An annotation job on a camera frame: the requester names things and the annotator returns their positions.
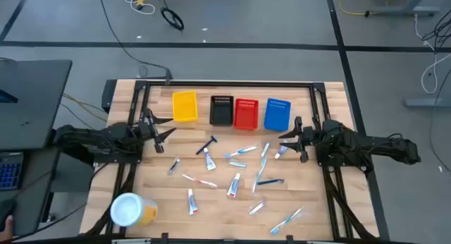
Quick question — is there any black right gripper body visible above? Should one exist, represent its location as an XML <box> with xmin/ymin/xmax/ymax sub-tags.
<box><xmin>295</xmin><ymin>116</ymin><xmax>320</xmax><ymax>164</ymax></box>

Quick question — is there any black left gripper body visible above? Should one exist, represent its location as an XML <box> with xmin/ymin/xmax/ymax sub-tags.
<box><xmin>137</xmin><ymin>109</ymin><xmax>165</xmax><ymax>154</ymax></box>

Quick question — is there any small white toothpaste tube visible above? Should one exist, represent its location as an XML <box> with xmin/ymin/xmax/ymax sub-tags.
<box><xmin>274</xmin><ymin>140</ymin><xmax>289</xmax><ymax>160</ymax></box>

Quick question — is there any yellow plastic basket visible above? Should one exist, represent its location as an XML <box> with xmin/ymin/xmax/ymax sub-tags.
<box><xmin>171</xmin><ymin>90</ymin><xmax>199</xmax><ymax>123</ymax></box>

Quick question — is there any light blue toothbrush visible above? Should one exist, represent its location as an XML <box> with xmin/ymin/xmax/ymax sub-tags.
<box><xmin>251</xmin><ymin>157</ymin><xmax>268</xmax><ymax>194</ymax></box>

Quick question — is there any white blue toothpaste tube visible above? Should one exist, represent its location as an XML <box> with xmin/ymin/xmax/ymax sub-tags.
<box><xmin>187</xmin><ymin>188</ymin><xmax>199</xmax><ymax>216</ymax></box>
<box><xmin>203</xmin><ymin>147</ymin><xmax>217</xmax><ymax>171</ymax></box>

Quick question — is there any white red toothpaste tube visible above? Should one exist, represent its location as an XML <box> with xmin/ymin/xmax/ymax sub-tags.
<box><xmin>226</xmin><ymin>172</ymin><xmax>242</xmax><ymax>199</ymax></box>

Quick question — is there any blue plastic basket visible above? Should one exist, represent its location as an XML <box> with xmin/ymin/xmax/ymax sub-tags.
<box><xmin>263</xmin><ymin>97</ymin><xmax>292</xmax><ymax>133</ymax></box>

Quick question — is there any red plastic basket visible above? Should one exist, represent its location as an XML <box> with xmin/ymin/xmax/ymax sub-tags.
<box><xmin>233</xmin><ymin>97</ymin><xmax>260</xmax><ymax>131</ymax></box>

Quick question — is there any black table side panel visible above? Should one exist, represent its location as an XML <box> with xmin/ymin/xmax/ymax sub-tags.
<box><xmin>101</xmin><ymin>79</ymin><xmax>118</xmax><ymax>114</ymax></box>

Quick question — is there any black plastic basket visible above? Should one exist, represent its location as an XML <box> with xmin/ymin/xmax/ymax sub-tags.
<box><xmin>209</xmin><ymin>94</ymin><xmax>235</xmax><ymax>126</ymax></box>

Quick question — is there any black desk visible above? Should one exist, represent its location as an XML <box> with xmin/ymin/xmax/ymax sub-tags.
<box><xmin>0</xmin><ymin>59</ymin><xmax>73</xmax><ymax>152</ymax></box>

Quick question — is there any dark grey lower desk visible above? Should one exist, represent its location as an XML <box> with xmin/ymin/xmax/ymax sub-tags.
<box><xmin>0</xmin><ymin>147</ymin><xmax>63</xmax><ymax>238</ymax></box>

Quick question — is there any grey desk foot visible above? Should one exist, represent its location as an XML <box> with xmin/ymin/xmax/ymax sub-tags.
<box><xmin>404</xmin><ymin>97</ymin><xmax>451</xmax><ymax>108</ymax></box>

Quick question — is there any backlit keyboard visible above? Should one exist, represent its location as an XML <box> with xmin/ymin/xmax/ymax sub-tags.
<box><xmin>0</xmin><ymin>151</ymin><xmax>25</xmax><ymax>192</ymax></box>

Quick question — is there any grey desk leg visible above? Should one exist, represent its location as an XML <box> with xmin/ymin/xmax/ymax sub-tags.
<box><xmin>369</xmin><ymin>0</ymin><xmax>441</xmax><ymax>18</ymax></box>

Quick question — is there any black computer mouse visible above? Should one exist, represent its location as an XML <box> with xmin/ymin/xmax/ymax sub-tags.
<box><xmin>0</xmin><ymin>198</ymin><xmax>17</xmax><ymax>231</ymax></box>

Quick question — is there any person's hand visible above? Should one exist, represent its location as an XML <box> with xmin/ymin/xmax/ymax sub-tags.
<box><xmin>0</xmin><ymin>214</ymin><xmax>15</xmax><ymax>243</ymax></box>

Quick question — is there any long black floor cable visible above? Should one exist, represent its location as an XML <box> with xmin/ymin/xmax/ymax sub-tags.
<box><xmin>97</xmin><ymin>0</ymin><xmax>174</xmax><ymax>81</ymax></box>

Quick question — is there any thin yellow cable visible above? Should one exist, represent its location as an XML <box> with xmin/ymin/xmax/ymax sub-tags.
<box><xmin>62</xmin><ymin>92</ymin><xmax>109</xmax><ymax>124</ymax></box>

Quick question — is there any coiled black cable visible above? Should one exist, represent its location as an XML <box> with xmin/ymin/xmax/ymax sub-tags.
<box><xmin>160</xmin><ymin>6</ymin><xmax>185</xmax><ymax>31</ymax></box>

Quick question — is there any white looped cable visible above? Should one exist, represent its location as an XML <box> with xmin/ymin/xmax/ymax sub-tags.
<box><xmin>412</xmin><ymin>13</ymin><xmax>451</xmax><ymax>95</ymax></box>

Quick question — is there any yellow cable with black plug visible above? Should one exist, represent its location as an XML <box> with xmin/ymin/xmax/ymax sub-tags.
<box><xmin>338</xmin><ymin>0</ymin><xmax>406</xmax><ymax>18</ymax></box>

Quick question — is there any black cable bundle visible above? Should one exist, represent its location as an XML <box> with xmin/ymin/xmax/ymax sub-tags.
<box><xmin>421</xmin><ymin>7</ymin><xmax>451</xmax><ymax>54</ymax></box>

